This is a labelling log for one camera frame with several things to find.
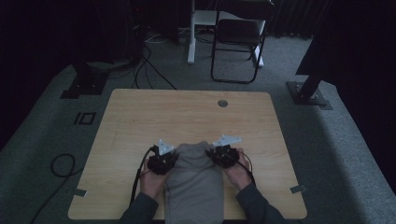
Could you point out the black metal stand base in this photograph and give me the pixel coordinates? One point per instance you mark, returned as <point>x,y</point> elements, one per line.
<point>88,84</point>
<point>308,93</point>

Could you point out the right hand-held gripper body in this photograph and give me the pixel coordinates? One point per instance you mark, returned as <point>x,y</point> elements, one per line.
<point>225,154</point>

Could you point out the person's left hand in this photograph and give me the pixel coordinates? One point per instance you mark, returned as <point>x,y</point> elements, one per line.
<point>152,183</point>

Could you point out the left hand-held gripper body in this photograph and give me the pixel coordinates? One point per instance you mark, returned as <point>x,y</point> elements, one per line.
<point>160,161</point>

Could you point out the grey sweatpants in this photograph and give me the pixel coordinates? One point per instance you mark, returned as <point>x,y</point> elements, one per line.
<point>194,186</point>

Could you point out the person's right hand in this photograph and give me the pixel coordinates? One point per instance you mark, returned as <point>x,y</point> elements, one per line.
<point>238,175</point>

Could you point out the black folding chair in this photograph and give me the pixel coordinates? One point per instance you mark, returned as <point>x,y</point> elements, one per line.
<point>239,34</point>

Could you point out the grey table grommet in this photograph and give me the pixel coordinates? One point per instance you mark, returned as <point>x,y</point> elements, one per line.
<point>223,103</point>

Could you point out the grey tape piece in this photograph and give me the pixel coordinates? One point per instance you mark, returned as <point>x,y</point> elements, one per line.
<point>298,188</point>
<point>80,192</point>

